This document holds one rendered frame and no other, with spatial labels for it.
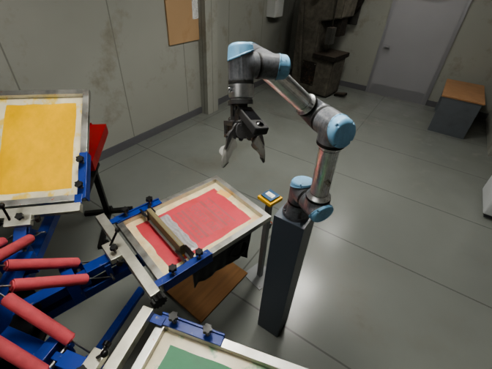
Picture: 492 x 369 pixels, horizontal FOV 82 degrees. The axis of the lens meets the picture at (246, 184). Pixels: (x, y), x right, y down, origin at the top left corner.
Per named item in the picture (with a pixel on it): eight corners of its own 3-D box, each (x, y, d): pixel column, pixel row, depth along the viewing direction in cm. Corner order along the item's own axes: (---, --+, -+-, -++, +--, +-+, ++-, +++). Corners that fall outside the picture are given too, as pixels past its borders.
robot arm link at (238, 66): (261, 42, 80) (233, 39, 77) (261, 83, 83) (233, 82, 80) (249, 47, 87) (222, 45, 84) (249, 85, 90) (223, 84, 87)
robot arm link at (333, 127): (315, 203, 150) (337, 102, 116) (332, 222, 139) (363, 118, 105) (295, 209, 146) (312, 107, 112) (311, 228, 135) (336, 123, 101)
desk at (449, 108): (466, 117, 596) (484, 86, 556) (464, 140, 512) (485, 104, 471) (432, 109, 623) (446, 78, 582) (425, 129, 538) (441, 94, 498)
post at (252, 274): (259, 261, 277) (269, 183, 219) (276, 276, 265) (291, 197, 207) (242, 274, 265) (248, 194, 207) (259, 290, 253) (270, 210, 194)
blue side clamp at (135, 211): (159, 205, 195) (157, 197, 191) (162, 209, 193) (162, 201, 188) (116, 225, 179) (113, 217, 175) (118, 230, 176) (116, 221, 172)
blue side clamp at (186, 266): (207, 255, 164) (207, 247, 160) (212, 261, 161) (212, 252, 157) (159, 285, 147) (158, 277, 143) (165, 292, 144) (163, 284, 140)
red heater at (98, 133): (52, 137, 249) (47, 124, 242) (108, 134, 258) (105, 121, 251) (25, 178, 202) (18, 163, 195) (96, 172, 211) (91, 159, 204)
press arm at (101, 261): (118, 253, 155) (116, 247, 152) (123, 261, 152) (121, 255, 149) (85, 271, 146) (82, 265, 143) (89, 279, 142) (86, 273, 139)
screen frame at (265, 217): (216, 179, 221) (216, 174, 219) (271, 220, 188) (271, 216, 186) (115, 225, 177) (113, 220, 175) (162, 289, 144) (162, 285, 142)
